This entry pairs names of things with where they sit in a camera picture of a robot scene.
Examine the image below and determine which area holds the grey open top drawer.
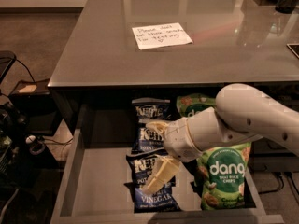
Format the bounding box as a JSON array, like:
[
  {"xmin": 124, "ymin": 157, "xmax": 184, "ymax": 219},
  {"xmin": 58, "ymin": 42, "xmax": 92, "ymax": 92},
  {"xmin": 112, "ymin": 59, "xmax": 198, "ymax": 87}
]
[{"xmin": 50, "ymin": 105, "xmax": 285, "ymax": 224}]

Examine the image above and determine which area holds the grey counter cabinet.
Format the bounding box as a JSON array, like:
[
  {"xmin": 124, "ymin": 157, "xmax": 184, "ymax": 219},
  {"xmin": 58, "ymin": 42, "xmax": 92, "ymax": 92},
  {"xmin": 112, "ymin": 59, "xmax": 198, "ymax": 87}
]
[{"xmin": 49, "ymin": 0, "xmax": 299, "ymax": 129}]

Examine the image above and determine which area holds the front blue Kettle chip bag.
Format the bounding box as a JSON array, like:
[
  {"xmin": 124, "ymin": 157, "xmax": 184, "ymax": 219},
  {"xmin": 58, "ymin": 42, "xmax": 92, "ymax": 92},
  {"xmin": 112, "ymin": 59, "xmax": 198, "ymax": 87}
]
[{"xmin": 126, "ymin": 149, "xmax": 180, "ymax": 213}]

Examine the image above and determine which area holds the dark equipment at left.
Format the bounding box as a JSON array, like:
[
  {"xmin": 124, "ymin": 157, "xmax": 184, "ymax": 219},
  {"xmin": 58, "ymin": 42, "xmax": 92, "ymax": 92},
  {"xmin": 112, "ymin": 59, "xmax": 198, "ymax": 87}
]
[{"xmin": 0, "ymin": 102, "xmax": 46, "ymax": 186}]

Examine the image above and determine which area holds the blue kettle chip bag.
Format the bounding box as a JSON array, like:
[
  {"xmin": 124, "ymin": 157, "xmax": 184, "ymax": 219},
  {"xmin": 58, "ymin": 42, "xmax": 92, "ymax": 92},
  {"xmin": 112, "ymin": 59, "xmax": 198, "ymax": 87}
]
[
  {"xmin": 132, "ymin": 119, "xmax": 164, "ymax": 153},
  {"xmin": 126, "ymin": 149, "xmax": 180, "ymax": 213},
  {"xmin": 132, "ymin": 97, "xmax": 170, "ymax": 120}
]

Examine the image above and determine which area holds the back green Dang chip bag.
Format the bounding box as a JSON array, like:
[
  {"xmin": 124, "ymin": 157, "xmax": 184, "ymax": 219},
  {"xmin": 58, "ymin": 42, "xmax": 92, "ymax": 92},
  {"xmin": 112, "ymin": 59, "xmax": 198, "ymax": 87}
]
[{"xmin": 176, "ymin": 93, "xmax": 216, "ymax": 117}]

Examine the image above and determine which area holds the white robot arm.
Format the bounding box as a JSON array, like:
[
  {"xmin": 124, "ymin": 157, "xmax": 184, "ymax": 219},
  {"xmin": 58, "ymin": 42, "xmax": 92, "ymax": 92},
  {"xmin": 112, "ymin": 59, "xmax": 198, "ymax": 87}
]
[{"xmin": 142, "ymin": 83, "xmax": 299, "ymax": 195}]

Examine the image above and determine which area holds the white handwritten paper note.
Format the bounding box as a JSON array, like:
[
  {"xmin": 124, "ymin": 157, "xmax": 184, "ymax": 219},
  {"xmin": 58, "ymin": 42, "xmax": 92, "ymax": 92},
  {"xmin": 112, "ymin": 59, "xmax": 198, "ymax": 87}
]
[{"xmin": 132, "ymin": 22, "xmax": 192, "ymax": 50}]

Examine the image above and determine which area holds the middle blue Kettle chip bag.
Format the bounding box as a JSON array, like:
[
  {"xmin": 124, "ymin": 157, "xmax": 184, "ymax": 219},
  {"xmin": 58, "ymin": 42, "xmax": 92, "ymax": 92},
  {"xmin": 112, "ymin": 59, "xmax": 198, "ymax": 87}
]
[{"xmin": 132, "ymin": 119, "xmax": 164, "ymax": 153}]

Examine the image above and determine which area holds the green dang chip bag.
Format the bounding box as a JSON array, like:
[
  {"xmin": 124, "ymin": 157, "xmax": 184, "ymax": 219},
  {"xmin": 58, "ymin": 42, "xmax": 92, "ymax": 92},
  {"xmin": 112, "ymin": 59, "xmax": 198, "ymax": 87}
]
[
  {"xmin": 176, "ymin": 93, "xmax": 216, "ymax": 117},
  {"xmin": 194, "ymin": 143, "xmax": 251, "ymax": 210}
]

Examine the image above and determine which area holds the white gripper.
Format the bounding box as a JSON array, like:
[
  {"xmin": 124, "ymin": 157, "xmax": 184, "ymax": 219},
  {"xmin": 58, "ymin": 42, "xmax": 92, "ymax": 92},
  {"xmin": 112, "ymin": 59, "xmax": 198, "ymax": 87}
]
[{"xmin": 142, "ymin": 118, "xmax": 202, "ymax": 195}]

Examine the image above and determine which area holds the black cable on floor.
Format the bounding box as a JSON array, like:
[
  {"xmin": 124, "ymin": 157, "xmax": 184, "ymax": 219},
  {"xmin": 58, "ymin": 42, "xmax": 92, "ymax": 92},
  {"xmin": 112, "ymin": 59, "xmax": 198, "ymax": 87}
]
[{"xmin": 0, "ymin": 56, "xmax": 36, "ymax": 83}]

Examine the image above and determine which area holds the back blue Kettle chip bag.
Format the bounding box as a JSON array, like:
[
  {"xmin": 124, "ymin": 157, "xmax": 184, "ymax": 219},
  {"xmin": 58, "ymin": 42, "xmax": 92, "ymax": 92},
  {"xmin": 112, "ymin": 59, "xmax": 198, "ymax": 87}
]
[{"xmin": 132, "ymin": 97, "xmax": 170, "ymax": 120}]

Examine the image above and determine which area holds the front green Dang chip bag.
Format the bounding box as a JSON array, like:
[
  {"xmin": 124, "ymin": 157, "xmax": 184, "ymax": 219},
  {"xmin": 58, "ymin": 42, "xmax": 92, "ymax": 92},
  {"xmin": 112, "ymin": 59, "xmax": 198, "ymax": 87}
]
[{"xmin": 194, "ymin": 143, "xmax": 251, "ymax": 210}]

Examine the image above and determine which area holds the dark side table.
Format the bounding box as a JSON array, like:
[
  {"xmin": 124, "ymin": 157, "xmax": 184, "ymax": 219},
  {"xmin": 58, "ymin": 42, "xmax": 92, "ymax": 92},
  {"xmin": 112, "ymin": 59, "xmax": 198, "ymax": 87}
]
[{"xmin": 8, "ymin": 79, "xmax": 63, "ymax": 136}]

